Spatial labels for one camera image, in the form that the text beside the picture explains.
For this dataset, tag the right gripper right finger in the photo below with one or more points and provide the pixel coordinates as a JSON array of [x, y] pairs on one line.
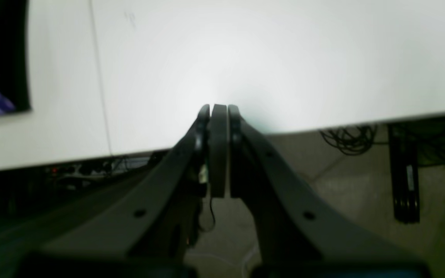
[[299, 234]]

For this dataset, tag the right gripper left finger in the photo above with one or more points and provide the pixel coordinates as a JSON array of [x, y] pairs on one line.
[[146, 233]]

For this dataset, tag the black T-shirt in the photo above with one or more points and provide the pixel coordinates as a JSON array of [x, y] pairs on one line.
[[14, 90]]

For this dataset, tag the white power strip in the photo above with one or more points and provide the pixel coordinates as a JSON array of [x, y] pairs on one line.
[[97, 168]]

